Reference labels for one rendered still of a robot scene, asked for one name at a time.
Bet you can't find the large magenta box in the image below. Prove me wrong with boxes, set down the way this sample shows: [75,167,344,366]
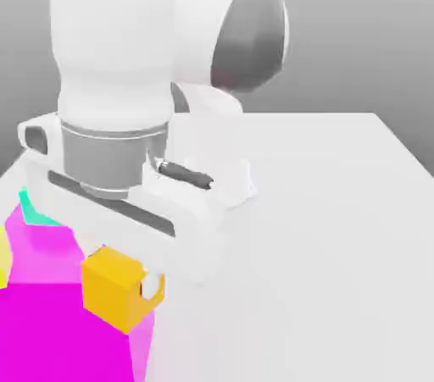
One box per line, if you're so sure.
[0,202,157,382]

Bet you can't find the small yellow cube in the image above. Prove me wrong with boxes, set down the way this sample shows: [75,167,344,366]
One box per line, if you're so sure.
[0,224,14,291]

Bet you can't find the small teal cube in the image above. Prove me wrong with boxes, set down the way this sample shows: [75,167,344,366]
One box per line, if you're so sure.
[18,186,64,228]

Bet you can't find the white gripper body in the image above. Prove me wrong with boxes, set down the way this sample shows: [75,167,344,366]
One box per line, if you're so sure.
[22,150,233,285]

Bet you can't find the small orange cube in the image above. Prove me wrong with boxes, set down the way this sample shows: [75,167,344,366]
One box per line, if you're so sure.
[81,246,166,335]

